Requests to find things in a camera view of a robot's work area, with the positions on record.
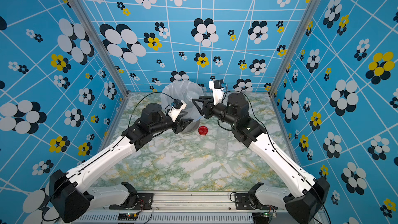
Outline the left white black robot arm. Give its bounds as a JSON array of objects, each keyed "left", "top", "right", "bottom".
[{"left": 49, "top": 100, "right": 193, "bottom": 223}]

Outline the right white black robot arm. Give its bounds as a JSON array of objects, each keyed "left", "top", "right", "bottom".
[{"left": 192, "top": 92, "right": 330, "bottom": 224}]

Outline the clear jar of mung beans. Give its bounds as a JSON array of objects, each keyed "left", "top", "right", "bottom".
[{"left": 216, "top": 127, "right": 230, "bottom": 140}]

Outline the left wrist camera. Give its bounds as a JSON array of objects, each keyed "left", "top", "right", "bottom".
[{"left": 167, "top": 99, "right": 187, "bottom": 122}]

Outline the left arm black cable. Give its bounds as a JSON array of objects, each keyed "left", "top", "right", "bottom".
[{"left": 40, "top": 91, "right": 175, "bottom": 223}]

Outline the tall clear jar white lid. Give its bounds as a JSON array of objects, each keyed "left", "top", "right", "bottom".
[{"left": 182, "top": 91, "right": 201, "bottom": 123}]

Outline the right green circuit board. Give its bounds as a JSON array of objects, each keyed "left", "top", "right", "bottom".
[{"left": 252, "top": 213, "right": 275, "bottom": 224}]

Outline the left green circuit board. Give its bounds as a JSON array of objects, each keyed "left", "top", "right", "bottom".
[{"left": 118, "top": 213, "right": 139, "bottom": 222}]

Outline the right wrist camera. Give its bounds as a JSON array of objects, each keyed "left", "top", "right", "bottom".
[{"left": 209, "top": 79, "right": 224, "bottom": 105}]

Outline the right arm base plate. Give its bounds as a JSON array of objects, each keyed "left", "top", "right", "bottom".
[{"left": 230, "top": 192, "right": 278, "bottom": 212}]

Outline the aluminium front frame rail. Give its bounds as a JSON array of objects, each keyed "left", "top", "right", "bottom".
[{"left": 74, "top": 190, "right": 327, "bottom": 224}]

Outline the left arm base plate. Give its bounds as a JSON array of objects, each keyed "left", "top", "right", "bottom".
[{"left": 109, "top": 193, "right": 154, "bottom": 211}]

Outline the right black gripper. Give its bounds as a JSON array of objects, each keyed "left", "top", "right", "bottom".
[{"left": 194, "top": 95, "right": 240, "bottom": 130}]

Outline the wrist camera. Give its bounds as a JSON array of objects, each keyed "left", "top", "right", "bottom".
[
  {"left": 167, "top": 99, "right": 187, "bottom": 122},
  {"left": 209, "top": 79, "right": 224, "bottom": 105}
]

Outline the clear jar large red lid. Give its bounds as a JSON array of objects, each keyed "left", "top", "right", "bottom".
[{"left": 215, "top": 139, "right": 228, "bottom": 157}]

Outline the small red jar lid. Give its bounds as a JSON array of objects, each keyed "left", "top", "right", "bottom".
[{"left": 198, "top": 125, "right": 208, "bottom": 136}]

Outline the green circuit board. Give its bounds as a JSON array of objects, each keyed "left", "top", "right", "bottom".
[
  {"left": 252, "top": 213, "right": 275, "bottom": 224},
  {"left": 118, "top": 213, "right": 139, "bottom": 222}
]

